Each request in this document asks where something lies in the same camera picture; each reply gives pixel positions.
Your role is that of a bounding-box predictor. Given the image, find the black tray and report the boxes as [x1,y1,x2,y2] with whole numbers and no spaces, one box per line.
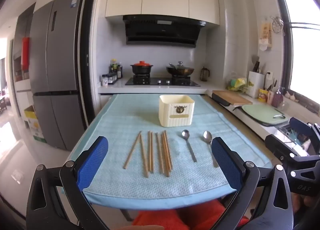
[211,93,235,107]

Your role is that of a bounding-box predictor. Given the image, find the plastic bag of sponges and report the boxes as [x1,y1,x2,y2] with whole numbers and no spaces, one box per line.
[226,71,249,92]

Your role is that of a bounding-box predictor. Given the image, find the set of wooden chopsticks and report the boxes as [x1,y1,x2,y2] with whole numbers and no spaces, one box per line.
[122,130,173,178]

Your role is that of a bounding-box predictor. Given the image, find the window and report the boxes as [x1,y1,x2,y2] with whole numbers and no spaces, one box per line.
[272,0,320,110]

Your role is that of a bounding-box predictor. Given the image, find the red hanging decoration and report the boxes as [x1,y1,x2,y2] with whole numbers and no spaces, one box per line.
[21,37,30,70]

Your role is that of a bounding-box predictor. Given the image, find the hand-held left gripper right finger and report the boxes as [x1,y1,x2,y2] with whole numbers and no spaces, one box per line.
[211,137,294,230]

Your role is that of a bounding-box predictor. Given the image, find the black gas hob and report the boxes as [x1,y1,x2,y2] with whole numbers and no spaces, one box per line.
[125,77,201,87]

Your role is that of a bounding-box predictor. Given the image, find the clear dish rack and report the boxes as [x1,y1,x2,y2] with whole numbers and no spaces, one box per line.
[274,124,312,157]

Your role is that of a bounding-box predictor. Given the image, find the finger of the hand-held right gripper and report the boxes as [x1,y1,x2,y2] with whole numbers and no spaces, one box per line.
[265,134,300,163]
[289,117,320,155]

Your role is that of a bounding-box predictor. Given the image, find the yellow printed cardboard box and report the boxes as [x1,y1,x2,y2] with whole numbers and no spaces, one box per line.
[24,105,38,122]

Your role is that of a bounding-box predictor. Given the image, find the purple soap bottle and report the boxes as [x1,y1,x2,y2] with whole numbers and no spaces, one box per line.
[272,87,284,107]

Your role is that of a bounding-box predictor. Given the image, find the light blue towel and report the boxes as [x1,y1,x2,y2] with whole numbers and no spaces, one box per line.
[65,94,273,208]

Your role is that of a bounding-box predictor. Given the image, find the person's orange trousers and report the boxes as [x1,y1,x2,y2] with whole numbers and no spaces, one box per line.
[132,200,250,230]

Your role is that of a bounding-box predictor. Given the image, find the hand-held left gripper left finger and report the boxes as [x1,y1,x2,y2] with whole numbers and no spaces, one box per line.
[26,136,112,230]

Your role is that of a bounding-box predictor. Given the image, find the white knife holder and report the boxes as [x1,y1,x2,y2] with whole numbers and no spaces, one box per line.
[247,71,265,98]

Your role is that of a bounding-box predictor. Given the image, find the green cutting board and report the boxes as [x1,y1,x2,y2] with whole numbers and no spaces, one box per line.
[241,104,290,123]

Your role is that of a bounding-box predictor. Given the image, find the grey refrigerator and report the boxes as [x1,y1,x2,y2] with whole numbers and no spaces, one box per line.
[30,0,87,150]

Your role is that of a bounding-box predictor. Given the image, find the hanging metal trivet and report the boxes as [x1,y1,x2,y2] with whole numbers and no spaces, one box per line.
[270,16,285,36]

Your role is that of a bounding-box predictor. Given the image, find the black door frame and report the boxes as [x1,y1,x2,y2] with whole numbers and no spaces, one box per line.
[81,0,102,125]

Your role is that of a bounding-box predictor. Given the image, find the black pot with orange lid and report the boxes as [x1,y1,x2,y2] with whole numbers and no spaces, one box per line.
[130,61,155,76]

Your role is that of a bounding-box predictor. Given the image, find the white printed cardboard box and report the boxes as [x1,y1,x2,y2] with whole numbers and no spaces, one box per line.
[27,120,47,143]

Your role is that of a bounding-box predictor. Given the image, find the person's right hand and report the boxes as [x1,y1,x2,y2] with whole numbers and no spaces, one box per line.
[293,194,320,218]

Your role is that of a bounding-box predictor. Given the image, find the wok with glass lid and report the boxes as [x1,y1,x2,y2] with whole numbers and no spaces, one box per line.
[166,61,195,77]

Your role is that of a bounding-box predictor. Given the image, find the cream ribbed plastic box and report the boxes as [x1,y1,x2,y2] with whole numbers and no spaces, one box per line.
[159,95,195,127]

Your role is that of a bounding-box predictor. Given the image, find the wooden cutting board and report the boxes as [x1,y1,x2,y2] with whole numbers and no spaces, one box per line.
[212,90,253,106]

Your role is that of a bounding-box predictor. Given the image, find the black range hood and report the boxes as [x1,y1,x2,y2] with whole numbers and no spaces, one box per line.
[122,15,207,45]

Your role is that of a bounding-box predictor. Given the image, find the metal spoon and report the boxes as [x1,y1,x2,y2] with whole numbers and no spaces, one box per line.
[202,131,219,168]
[181,129,197,163]

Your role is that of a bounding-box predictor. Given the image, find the rack of spice jars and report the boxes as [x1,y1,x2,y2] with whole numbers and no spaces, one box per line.
[101,73,118,87]

